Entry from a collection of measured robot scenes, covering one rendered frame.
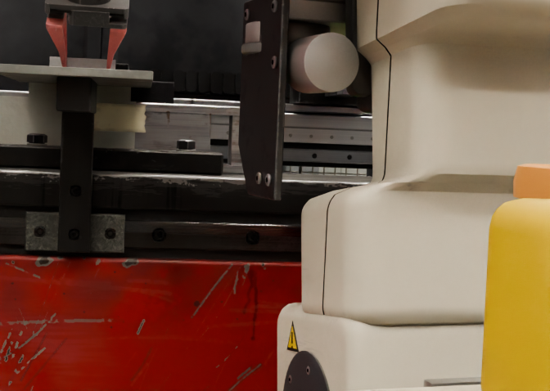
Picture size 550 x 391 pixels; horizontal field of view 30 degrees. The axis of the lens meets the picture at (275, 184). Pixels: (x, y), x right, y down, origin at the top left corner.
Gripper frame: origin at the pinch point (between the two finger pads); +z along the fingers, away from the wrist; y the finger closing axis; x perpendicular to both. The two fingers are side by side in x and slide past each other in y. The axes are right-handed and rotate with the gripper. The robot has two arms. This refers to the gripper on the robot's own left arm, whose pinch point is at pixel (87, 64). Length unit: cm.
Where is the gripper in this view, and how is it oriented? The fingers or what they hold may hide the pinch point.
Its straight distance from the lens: 136.4
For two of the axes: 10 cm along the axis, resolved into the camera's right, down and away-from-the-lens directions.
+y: -9.9, -0.5, -1.4
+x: 1.0, 5.1, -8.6
